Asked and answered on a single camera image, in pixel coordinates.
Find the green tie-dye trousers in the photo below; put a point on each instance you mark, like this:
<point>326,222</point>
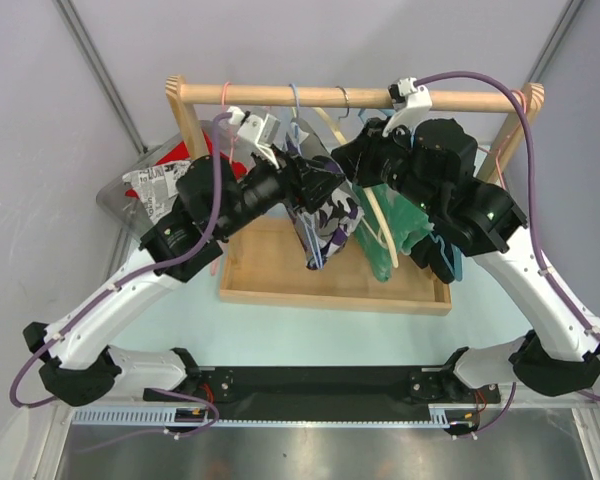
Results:
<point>407,225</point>

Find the black white print trousers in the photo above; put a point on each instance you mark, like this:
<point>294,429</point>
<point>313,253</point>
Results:
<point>156,186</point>

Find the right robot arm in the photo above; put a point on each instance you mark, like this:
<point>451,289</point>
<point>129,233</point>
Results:
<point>432,166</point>

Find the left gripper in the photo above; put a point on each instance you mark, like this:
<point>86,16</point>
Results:
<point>303,182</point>

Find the cream wooden hanger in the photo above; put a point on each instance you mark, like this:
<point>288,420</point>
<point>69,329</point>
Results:
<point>383,235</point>

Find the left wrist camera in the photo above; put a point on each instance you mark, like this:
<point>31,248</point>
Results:
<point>258,129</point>

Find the light blue wire hanger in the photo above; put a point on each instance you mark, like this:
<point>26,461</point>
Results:
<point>297,110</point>

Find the purple camouflage trousers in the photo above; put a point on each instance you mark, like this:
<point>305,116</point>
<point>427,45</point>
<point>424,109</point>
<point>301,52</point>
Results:
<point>345,214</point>

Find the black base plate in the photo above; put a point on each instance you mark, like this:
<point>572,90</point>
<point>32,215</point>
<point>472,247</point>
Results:
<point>331,394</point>

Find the red trousers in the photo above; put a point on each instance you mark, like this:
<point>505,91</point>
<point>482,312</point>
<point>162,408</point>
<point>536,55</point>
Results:
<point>180,153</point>

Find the blue plastic hanger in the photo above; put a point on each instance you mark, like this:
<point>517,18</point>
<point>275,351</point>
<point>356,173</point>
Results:
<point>392,227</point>

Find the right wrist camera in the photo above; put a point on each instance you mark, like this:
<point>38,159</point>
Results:
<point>411,103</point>

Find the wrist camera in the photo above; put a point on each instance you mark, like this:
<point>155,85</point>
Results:
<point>258,129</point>
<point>411,103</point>

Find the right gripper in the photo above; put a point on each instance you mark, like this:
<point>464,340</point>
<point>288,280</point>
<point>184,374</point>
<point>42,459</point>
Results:
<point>357,161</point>

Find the aluminium rail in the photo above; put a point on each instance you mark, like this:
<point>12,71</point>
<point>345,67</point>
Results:
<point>180,420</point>

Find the wooden clothes rack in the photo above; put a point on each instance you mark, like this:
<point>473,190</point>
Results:
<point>265,264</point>

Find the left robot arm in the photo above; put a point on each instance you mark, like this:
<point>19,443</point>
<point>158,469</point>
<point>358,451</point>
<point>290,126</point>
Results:
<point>80,365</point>

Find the clear plastic bin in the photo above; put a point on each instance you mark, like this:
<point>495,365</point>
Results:
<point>115,200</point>

